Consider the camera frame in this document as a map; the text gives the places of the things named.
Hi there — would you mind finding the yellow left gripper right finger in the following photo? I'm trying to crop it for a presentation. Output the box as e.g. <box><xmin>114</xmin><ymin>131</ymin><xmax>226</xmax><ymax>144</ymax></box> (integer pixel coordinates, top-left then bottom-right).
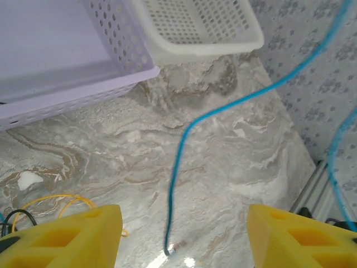
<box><xmin>247</xmin><ymin>204</ymin><xmax>357</xmax><ymax>268</ymax></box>

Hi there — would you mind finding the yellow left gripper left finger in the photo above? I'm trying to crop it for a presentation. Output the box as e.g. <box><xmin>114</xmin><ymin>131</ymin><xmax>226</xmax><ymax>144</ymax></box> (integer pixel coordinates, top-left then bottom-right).
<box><xmin>0</xmin><ymin>204</ymin><xmax>124</xmax><ymax>268</ymax></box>

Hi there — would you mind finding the yellow cable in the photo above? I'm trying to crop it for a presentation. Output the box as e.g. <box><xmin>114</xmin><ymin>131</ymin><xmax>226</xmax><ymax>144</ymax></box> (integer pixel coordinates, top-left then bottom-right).
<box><xmin>12</xmin><ymin>194</ymin><xmax>129</xmax><ymax>238</ymax></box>

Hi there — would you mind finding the black cable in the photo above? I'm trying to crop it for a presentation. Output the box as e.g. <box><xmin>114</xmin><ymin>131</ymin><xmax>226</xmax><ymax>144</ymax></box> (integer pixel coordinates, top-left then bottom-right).
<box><xmin>0</xmin><ymin>209</ymin><xmax>38</xmax><ymax>237</ymax></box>

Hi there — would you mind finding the purple plastic basket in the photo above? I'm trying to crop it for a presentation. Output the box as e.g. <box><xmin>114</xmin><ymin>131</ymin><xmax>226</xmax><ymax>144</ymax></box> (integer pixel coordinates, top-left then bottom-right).
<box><xmin>0</xmin><ymin>0</ymin><xmax>161</xmax><ymax>132</ymax></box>

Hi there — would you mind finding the white plastic basket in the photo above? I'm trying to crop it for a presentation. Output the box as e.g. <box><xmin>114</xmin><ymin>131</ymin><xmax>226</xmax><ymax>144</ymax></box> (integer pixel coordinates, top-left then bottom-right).
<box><xmin>131</xmin><ymin>0</ymin><xmax>265</xmax><ymax>66</ymax></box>

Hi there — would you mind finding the aluminium table side rail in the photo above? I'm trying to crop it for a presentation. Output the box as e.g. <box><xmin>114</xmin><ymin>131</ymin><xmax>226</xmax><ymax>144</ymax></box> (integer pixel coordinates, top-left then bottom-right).
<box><xmin>290</xmin><ymin>160</ymin><xmax>335</xmax><ymax>224</ymax></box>

